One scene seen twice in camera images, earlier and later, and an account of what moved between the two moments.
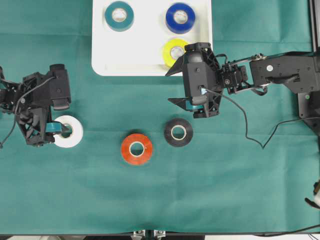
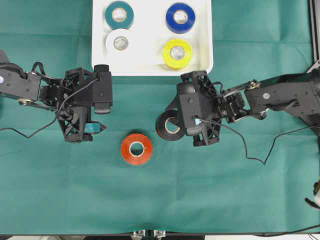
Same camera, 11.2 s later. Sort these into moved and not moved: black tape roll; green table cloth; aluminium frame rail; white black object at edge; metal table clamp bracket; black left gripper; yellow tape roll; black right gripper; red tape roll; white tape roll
Moved: black left gripper; black tape roll; black right gripper; white tape roll
Not moved: green table cloth; white black object at edge; yellow tape roll; red tape roll; aluminium frame rail; metal table clamp bracket
